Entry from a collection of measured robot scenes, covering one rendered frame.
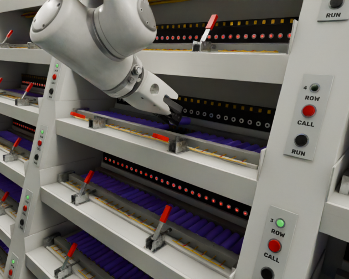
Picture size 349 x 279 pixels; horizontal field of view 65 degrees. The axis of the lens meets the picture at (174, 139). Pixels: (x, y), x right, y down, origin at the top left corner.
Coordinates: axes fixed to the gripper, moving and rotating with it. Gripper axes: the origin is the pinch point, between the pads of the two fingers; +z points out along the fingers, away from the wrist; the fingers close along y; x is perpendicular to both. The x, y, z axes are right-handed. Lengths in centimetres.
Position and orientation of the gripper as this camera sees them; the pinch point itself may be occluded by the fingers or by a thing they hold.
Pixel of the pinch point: (170, 115)
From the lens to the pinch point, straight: 61.4
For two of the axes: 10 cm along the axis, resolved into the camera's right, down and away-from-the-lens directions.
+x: -3.7, 9.1, -1.7
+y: -7.8, -2.1, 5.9
